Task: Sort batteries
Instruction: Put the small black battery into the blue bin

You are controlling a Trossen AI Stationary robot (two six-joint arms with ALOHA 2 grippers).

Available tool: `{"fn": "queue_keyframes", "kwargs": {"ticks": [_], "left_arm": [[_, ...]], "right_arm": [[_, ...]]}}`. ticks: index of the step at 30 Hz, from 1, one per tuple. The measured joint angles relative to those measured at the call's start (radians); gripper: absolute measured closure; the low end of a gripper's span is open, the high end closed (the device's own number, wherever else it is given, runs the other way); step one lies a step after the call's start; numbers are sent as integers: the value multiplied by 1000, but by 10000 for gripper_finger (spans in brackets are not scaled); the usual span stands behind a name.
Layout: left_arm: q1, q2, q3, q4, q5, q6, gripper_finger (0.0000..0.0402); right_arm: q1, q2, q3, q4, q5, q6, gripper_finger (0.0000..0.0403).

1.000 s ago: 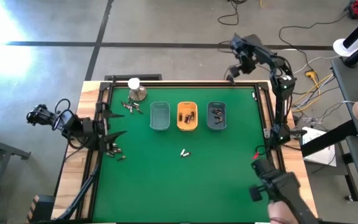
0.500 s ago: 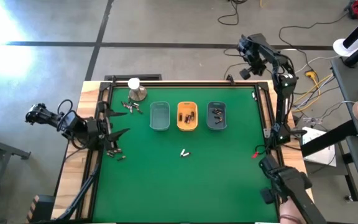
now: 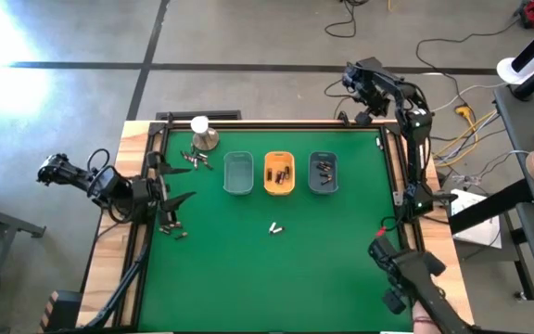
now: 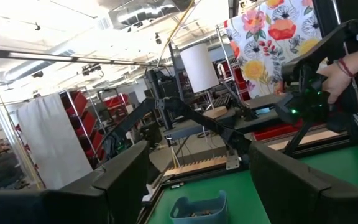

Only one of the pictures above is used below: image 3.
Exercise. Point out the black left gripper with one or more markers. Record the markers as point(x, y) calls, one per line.
point(148, 195)

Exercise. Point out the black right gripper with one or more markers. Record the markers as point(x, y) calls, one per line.
point(369, 88)

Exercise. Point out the light teal plastic bin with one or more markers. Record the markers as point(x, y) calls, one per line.
point(238, 178)

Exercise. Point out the yellow plastic bin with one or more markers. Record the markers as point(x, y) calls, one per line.
point(274, 188)

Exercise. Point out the blue-grey plastic bin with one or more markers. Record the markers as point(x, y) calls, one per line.
point(315, 185)

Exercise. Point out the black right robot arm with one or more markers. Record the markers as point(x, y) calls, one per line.
point(415, 158)

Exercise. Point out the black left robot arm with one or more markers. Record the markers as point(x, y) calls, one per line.
point(63, 174)

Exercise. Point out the black floor vent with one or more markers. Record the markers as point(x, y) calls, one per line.
point(220, 114)

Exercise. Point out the green table mat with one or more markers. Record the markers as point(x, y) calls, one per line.
point(248, 278)

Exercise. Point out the white tower fan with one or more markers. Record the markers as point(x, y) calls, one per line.
point(510, 69)

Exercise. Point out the red clip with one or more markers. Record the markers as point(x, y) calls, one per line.
point(381, 232)

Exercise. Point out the black box with striped edge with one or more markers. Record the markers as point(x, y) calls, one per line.
point(65, 311)

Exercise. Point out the black support bar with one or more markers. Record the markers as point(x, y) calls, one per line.
point(489, 209)

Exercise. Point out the white box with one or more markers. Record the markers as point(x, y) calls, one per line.
point(480, 227)

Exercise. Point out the black hand-held device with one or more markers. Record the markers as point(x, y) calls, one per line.
point(415, 273)

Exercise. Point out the person's hand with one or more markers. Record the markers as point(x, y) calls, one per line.
point(422, 320)

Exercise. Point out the black aluminium table frame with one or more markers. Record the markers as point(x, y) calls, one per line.
point(271, 126)

